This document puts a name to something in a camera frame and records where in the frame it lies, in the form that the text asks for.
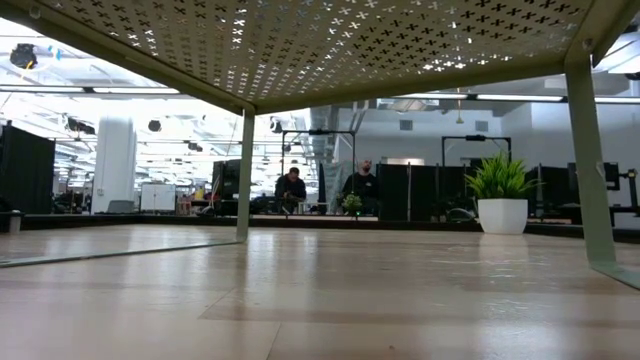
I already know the black background rig frame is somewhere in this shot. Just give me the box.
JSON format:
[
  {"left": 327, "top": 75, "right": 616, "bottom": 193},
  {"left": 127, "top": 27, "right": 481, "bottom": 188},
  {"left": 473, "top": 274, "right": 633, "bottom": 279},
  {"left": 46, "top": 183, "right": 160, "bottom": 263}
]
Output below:
[
  {"left": 280, "top": 128, "right": 357, "bottom": 211},
  {"left": 441, "top": 133, "right": 513, "bottom": 169}
]

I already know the grey bin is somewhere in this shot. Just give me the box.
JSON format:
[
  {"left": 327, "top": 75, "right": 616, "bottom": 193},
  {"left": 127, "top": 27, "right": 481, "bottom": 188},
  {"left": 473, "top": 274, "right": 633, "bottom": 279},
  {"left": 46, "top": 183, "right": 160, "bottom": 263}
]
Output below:
[{"left": 0, "top": 209, "right": 24, "bottom": 234}]

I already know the black equipment case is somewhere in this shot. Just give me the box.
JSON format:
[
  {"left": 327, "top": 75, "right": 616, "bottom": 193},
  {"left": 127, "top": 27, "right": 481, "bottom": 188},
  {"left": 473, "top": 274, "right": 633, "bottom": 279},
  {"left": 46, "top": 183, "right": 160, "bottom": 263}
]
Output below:
[{"left": 211, "top": 158, "right": 242, "bottom": 201}]

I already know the green perforated metal shelf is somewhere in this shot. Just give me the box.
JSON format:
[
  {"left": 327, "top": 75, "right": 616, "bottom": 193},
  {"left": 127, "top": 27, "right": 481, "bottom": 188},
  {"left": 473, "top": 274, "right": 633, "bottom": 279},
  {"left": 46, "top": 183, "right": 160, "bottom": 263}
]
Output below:
[{"left": 0, "top": 0, "right": 640, "bottom": 291}]

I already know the green plant in white pot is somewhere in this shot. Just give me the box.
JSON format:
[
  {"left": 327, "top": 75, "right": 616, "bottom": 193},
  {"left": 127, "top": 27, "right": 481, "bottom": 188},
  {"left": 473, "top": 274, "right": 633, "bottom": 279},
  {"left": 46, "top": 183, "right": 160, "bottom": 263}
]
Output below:
[{"left": 463, "top": 151, "right": 544, "bottom": 236}]

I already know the long ceiling light strip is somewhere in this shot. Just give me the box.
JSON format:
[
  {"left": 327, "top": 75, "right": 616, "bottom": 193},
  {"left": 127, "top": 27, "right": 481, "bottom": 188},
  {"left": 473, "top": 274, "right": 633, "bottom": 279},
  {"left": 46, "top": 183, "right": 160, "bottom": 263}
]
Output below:
[
  {"left": 92, "top": 87, "right": 181, "bottom": 95},
  {"left": 474, "top": 93, "right": 565, "bottom": 103}
]

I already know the white cabinet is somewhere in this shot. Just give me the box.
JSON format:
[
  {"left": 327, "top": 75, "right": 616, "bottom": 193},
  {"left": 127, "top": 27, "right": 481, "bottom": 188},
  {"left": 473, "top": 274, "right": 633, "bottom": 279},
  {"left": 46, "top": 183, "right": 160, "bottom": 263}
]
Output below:
[{"left": 139, "top": 182, "right": 177, "bottom": 213}]

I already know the person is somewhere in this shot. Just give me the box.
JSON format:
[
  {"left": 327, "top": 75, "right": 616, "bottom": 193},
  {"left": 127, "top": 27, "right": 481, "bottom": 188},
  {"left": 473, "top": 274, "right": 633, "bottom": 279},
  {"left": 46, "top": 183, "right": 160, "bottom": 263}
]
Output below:
[
  {"left": 341, "top": 158, "right": 380, "bottom": 216},
  {"left": 273, "top": 166, "right": 308, "bottom": 215}
]

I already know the black aluminium table frame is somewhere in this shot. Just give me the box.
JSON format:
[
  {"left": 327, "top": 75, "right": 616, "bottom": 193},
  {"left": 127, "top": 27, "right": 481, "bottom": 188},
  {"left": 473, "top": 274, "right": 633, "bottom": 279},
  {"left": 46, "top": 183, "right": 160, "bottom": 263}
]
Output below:
[{"left": 19, "top": 213, "right": 640, "bottom": 246}]

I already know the black ceiling device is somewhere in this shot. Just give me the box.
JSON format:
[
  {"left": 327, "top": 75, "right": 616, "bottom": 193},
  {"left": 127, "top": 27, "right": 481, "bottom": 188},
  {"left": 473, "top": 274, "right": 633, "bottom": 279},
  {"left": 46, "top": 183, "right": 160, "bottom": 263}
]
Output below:
[{"left": 8, "top": 42, "right": 39, "bottom": 70}]

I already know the black room divider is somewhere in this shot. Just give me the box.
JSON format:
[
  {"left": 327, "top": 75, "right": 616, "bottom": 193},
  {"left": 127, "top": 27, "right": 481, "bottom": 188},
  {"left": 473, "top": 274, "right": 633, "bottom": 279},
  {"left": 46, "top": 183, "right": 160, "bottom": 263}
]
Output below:
[
  {"left": 0, "top": 122, "right": 56, "bottom": 215},
  {"left": 524, "top": 164, "right": 571, "bottom": 221},
  {"left": 374, "top": 162, "right": 476, "bottom": 223}
]

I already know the small green plant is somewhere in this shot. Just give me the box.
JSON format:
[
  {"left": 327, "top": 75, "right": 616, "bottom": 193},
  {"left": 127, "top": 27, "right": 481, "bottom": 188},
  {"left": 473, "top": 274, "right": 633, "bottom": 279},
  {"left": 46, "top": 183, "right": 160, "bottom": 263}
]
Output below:
[{"left": 342, "top": 193, "right": 364, "bottom": 219}]

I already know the white round pillar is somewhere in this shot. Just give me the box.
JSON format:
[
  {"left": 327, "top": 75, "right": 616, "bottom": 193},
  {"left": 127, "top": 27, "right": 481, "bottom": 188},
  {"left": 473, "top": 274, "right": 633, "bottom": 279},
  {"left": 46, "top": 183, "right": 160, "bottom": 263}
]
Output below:
[{"left": 91, "top": 116, "right": 138, "bottom": 215}]

